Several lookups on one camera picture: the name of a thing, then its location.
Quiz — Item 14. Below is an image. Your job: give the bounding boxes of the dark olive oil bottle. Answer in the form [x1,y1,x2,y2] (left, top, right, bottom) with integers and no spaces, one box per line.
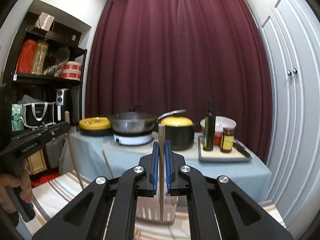
[203,100,216,151]

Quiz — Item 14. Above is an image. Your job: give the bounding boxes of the sauce jar yellow label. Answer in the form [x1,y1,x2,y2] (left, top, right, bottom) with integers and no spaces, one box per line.
[220,127,234,153]

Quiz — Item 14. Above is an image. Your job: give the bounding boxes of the black pot yellow lid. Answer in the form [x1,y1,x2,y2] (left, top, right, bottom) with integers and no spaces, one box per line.
[161,116,194,151]

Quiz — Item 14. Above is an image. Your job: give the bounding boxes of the black white tote bag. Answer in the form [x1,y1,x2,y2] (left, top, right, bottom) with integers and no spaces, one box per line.
[18,95,55,129]

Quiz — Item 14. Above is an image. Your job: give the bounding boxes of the white perforated utensil caddy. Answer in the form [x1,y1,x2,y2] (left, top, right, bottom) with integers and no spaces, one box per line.
[136,196,178,224]

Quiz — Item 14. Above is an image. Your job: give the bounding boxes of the yellow black flat pan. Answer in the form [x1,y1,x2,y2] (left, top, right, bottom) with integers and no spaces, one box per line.
[79,117,112,137]

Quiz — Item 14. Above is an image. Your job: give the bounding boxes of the green white packet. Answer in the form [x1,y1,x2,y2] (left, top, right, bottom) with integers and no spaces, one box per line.
[11,104,24,132]

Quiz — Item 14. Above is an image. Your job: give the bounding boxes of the wooden chopstick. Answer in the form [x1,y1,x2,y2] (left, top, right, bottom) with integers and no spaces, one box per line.
[158,124,165,223]

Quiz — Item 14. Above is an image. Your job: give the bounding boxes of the black shelf unit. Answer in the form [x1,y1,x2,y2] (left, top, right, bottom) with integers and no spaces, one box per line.
[2,11,89,176]

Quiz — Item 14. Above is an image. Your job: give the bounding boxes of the red white round tin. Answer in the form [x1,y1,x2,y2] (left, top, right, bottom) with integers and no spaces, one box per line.
[60,61,82,81]

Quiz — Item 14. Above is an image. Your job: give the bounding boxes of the red container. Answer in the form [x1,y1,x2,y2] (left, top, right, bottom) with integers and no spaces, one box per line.
[201,130,222,146]

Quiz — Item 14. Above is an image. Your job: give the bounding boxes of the white induction cooker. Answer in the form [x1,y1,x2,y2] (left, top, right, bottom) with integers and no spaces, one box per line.
[113,132,152,146]

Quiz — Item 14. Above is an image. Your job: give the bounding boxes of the chopstick in caddy left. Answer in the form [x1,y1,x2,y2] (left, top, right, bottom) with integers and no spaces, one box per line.
[64,111,85,190]

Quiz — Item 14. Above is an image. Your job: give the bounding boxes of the orange package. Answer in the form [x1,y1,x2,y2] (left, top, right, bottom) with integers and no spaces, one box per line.
[17,39,37,74]

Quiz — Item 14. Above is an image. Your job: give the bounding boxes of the white bowl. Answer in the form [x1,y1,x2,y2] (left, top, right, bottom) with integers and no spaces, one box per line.
[200,116,236,132]

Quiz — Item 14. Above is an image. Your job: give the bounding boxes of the white cabinet doors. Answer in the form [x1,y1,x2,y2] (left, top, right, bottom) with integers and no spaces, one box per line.
[261,0,319,236]

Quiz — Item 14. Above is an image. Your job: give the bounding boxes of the gold package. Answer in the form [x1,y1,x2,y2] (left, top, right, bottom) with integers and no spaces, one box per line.
[31,40,48,75]

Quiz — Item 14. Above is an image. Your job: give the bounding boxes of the black air fryer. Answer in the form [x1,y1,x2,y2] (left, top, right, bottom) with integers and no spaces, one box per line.
[54,88,73,123]

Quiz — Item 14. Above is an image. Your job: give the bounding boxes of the grey tray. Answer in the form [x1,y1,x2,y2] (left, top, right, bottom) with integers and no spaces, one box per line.
[197,135,252,163]

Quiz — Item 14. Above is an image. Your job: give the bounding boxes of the person's left hand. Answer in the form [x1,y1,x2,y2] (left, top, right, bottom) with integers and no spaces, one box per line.
[0,159,34,214]

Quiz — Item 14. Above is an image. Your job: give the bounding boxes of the steel wok with lid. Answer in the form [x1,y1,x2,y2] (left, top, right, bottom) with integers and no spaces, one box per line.
[107,105,187,134]

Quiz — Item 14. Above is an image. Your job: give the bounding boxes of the maroon curtain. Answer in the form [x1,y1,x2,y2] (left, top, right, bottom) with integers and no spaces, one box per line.
[85,0,272,161]

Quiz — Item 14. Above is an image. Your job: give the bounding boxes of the light blue tablecloth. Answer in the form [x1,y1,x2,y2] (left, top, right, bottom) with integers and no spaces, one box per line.
[59,132,272,202]

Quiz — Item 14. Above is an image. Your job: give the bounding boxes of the striped tablecloth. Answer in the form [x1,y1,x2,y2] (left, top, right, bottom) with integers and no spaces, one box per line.
[34,166,292,239]

